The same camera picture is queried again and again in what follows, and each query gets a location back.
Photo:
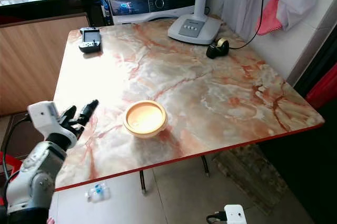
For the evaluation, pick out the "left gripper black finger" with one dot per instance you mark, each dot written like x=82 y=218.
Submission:
x=68 y=114
x=88 y=112

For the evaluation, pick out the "tan round bowl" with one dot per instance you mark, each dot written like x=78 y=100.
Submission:
x=145 y=119

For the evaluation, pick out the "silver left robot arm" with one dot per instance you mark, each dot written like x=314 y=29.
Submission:
x=37 y=176

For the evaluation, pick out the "wooden panel counter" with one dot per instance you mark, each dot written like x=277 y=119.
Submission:
x=31 y=61

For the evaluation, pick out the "clear plastic bottle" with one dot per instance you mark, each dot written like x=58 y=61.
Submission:
x=98 y=191

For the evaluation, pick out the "black handheld controller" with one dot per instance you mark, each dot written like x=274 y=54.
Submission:
x=90 y=41

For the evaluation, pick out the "red plastic stool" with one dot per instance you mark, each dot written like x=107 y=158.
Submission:
x=8 y=162

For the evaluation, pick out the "marble pattern table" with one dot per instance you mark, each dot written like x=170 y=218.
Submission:
x=189 y=92

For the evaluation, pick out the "white standing fan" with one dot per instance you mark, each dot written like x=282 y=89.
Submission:
x=195 y=25

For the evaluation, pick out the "black tape dispenser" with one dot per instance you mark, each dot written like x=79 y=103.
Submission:
x=218 y=49

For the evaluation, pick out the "mottled brown floor mat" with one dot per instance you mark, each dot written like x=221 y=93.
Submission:
x=247 y=174

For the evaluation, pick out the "pink cloth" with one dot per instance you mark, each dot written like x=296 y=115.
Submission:
x=269 y=18

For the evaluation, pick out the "red fabric item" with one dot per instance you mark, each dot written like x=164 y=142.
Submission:
x=324 y=84

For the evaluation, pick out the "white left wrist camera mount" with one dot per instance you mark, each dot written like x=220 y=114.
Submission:
x=43 y=116

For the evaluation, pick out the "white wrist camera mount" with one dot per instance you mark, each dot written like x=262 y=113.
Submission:
x=43 y=116
x=235 y=214

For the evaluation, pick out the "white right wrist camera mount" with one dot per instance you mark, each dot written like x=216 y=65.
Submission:
x=235 y=214

